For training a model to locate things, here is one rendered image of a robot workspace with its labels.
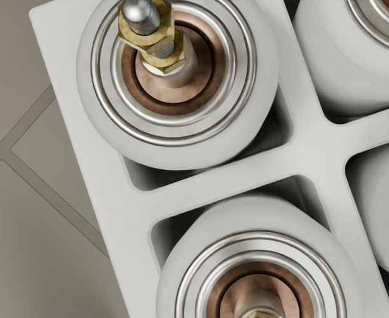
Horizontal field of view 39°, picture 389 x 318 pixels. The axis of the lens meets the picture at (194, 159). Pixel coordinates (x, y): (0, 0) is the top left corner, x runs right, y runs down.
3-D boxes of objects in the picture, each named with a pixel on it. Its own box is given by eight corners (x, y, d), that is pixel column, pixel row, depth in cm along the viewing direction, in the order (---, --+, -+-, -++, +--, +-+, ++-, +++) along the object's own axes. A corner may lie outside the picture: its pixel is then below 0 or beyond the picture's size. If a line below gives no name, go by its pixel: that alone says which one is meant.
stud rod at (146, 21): (181, 69, 24) (153, 24, 16) (157, 70, 24) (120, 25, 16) (181, 46, 24) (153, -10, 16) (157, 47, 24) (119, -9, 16)
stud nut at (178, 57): (186, 74, 22) (183, 70, 21) (143, 75, 22) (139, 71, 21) (185, 24, 22) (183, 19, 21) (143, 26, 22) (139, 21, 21)
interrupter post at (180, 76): (200, 91, 25) (195, 79, 22) (148, 92, 25) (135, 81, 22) (200, 38, 25) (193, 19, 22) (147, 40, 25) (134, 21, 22)
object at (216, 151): (264, 168, 43) (282, 168, 25) (141, 169, 43) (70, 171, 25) (262, 43, 43) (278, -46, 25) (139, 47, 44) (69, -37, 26)
